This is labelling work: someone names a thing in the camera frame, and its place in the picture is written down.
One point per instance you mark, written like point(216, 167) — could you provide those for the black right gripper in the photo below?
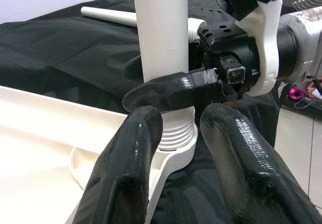
point(234, 50)

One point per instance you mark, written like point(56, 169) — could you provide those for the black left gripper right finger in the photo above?
point(251, 173)

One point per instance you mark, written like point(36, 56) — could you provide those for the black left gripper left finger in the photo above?
point(120, 178)

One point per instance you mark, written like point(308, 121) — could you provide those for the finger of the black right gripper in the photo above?
point(134, 69)

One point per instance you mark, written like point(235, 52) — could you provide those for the white plastic table leg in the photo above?
point(108, 15)
point(163, 32)

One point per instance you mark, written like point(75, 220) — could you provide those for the white plastic table top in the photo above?
point(37, 146)

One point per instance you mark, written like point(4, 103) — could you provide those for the black cloth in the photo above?
point(63, 53)

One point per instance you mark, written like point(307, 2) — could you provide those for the magenta round cap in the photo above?
point(296, 94)

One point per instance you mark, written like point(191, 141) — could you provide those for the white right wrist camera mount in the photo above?
point(269, 45)

